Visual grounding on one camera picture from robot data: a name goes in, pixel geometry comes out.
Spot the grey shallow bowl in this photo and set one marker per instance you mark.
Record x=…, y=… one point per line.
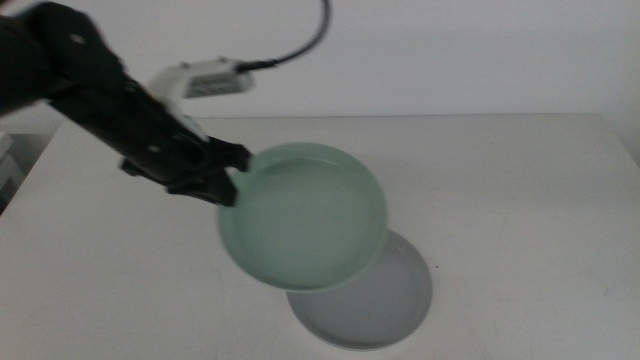
x=385, y=305

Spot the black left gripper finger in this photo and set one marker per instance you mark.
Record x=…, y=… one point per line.
x=230, y=154
x=212, y=190

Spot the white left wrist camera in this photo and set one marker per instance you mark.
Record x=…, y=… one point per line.
x=200, y=82

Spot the pale green shallow bowl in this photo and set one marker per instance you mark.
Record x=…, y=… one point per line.
x=305, y=217

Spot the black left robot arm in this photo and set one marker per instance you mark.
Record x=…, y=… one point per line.
x=60, y=60

